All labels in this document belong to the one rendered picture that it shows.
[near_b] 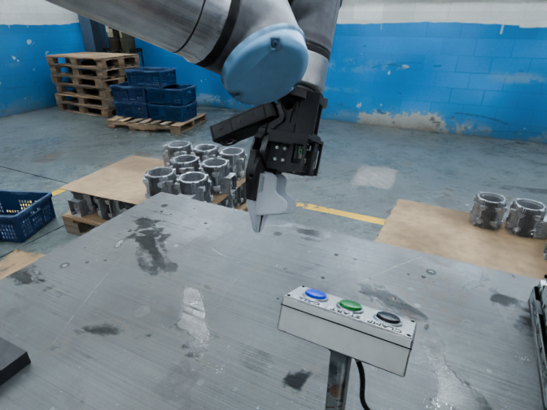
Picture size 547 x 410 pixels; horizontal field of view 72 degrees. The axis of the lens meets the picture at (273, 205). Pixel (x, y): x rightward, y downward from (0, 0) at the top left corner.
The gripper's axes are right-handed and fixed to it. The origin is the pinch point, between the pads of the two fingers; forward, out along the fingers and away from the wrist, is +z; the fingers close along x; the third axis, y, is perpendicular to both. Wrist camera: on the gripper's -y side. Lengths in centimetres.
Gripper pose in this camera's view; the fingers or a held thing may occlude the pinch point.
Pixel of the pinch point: (254, 223)
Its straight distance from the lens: 56.5
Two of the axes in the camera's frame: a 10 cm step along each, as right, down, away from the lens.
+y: 8.9, 2.0, -4.0
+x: 4.1, 0.0, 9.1
